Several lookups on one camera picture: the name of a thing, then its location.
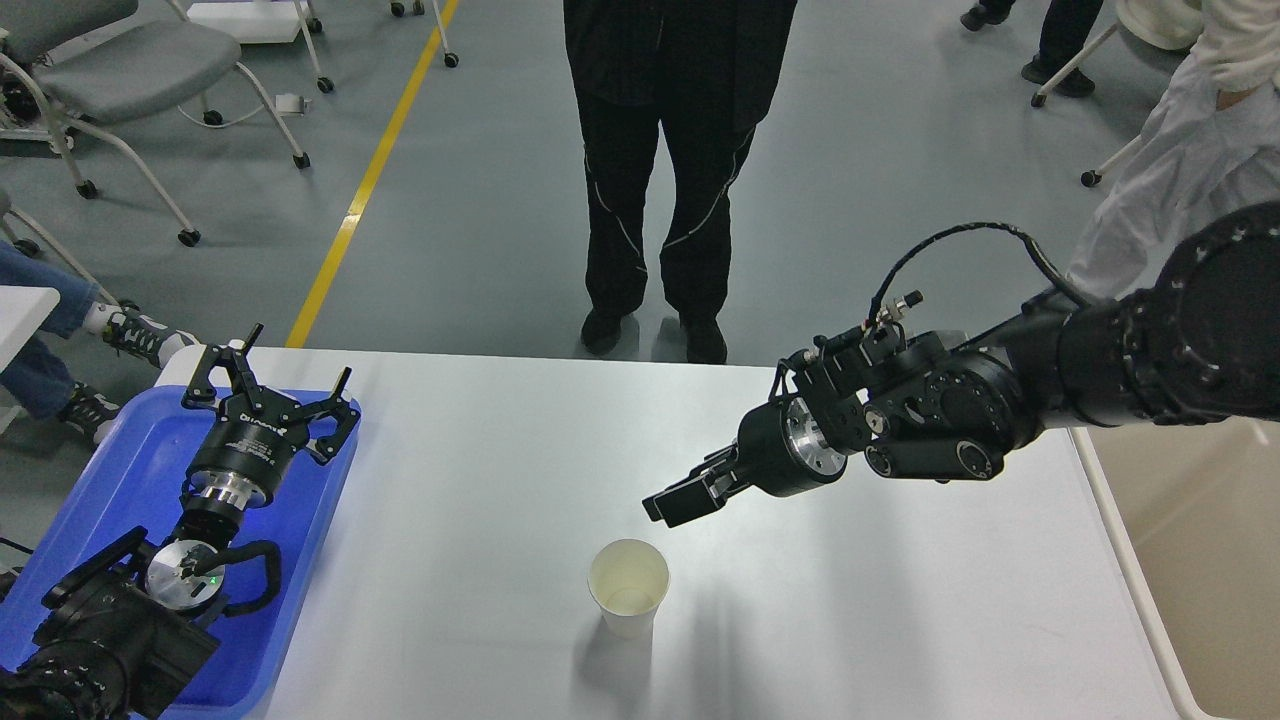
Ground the grey office chair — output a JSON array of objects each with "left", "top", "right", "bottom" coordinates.
[{"left": 1, "top": 1, "right": 310, "bottom": 247}]

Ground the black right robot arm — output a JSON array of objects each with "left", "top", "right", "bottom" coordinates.
[{"left": 643, "top": 201, "right": 1279, "bottom": 527}]

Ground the blue plastic tray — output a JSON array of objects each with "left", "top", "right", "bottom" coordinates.
[{"left": 1, "top": 386, "right": 358, "bottom": 719}]

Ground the person in black clothes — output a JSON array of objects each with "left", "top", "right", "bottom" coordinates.
[{"left": 563, "top": 0, "right": 799, "bottom": 366}]

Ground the seated person in jeans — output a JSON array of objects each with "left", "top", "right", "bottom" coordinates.
[{"left": 0, "top": 240, "right": 201, "bottom": 448}]

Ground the white power adapter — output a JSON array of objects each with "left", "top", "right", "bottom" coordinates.
[{"left": 273, "top": 94, "right": 310, "bottom": 117}]

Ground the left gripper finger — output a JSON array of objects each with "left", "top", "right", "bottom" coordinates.
[
  {"left": 180, "top": 323, "right": 265, "bottom": 410},
  {"left": 291, "top": 366, "right": 361, "bottom": 466}
]

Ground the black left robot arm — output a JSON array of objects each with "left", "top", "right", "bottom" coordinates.
[{"left": 3, "top": 340, "right": 361, "bottom": 719}]

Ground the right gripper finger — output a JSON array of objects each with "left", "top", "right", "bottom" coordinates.
[
  {"left": 650, "top": 470, "right": 746, "bottom": 528},
  {"left": 643, "top": 445, "right": 739, "bottom": 523}
]

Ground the beige plastic bin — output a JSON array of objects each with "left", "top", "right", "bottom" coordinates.
[{"left": 1071, "top": 418, "right": 1279, "bottom": 719}]

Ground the person in white clothes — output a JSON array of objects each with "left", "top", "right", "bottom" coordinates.
[{"left": 1068, "top": 1, "right": 1279, "bottom": 299}]

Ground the white chair at right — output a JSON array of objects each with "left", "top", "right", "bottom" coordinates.
[{"left": 1030, "top": 18, "right": 1146, "bottom": 190}]

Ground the white side table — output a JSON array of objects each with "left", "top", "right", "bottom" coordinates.
[{"left": 1, "top": 284, "right": 60, "bottom": 372}]

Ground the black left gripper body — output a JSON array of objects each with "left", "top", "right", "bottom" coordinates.
[{"left": 186, "top": 395, "right": 303, "bottom": 509}]

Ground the white paper cup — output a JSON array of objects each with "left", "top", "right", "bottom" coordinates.
[{"left": 588, "top": 538, "right": 671, "bottom": 639}]

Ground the person with dark shoes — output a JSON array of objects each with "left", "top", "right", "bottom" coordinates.
[{"left": 960, "top": 1, "right": 1103, "bottom": 85}]

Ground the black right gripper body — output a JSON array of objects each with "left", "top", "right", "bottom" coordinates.
[{"left": 718, "top": 396, "right": 849, "bottom": 498}]

